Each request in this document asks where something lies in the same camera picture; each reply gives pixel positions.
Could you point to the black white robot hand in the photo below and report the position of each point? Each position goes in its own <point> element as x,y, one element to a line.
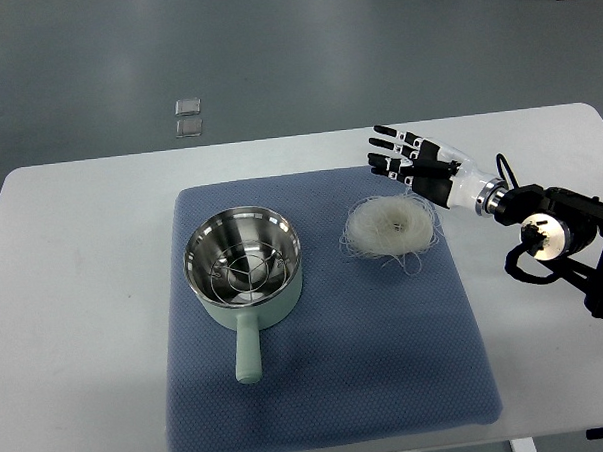
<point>437,172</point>

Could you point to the white vermicelli nest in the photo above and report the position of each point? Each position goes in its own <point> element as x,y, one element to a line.
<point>397,229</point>

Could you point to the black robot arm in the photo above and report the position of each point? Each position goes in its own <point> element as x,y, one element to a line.
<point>561,238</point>

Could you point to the mint green steel pot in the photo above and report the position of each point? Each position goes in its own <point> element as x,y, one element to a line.
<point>219,232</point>

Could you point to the blue textured mat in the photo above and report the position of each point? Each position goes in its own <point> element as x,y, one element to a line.
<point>371,350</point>

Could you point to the upper floor socket plate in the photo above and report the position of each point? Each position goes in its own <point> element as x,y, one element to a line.
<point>187,106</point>

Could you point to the white table leg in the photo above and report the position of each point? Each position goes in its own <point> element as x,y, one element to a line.
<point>523,445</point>

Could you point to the wire steamer rack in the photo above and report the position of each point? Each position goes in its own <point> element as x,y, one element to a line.
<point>247,273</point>

